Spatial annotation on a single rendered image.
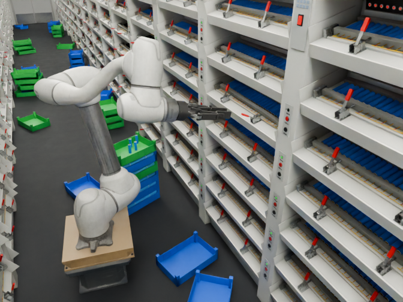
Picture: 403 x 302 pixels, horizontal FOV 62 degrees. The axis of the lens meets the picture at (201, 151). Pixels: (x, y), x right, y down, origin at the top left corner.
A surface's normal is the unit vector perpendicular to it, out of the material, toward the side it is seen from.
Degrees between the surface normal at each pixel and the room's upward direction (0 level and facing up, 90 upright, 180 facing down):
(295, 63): 90
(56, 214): 0
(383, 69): 106
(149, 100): 72
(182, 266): 0
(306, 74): 90
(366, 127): 16
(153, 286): 0
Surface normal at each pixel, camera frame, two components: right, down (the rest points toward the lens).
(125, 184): 0.78, 0.02
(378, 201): -0.25, -0.77
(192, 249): 0.00, -0.87
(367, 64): -0.86, 0.45
